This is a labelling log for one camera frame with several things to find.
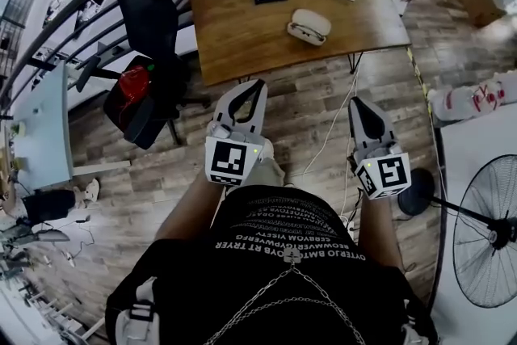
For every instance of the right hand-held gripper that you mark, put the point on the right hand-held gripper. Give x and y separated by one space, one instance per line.
387 173

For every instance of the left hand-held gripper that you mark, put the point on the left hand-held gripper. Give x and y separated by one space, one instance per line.
228 161

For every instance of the dark-framed eyeglasses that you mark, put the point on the dark-framed eyeglasses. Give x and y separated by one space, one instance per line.
307 34

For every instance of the white glasses case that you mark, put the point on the white glasses case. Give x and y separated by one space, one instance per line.
313 18

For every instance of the person's left forearm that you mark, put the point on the person's left forearm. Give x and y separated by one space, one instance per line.
190 210

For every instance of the person's right forearm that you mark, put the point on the person's right forearm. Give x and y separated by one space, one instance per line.
379 230

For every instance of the person's white shoe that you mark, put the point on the person's white shoe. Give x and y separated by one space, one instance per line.
267 149

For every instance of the wooden table with metal legs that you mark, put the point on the wooden table with metal legs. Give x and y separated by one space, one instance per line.
234 36

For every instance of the black standing fan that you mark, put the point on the black standing fan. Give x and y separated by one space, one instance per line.
416 190

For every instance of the white board panel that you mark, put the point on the white board panel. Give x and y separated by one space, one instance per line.
464 141

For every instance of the red bag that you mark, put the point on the red bag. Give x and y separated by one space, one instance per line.
133 87

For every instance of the black office chair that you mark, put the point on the black office chair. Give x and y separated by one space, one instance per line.
149 20

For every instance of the person's black printed t-shirt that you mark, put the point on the person's black printed t-shirt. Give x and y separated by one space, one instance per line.
282 295

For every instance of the white desk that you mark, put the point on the white desk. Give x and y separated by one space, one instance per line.
44 133

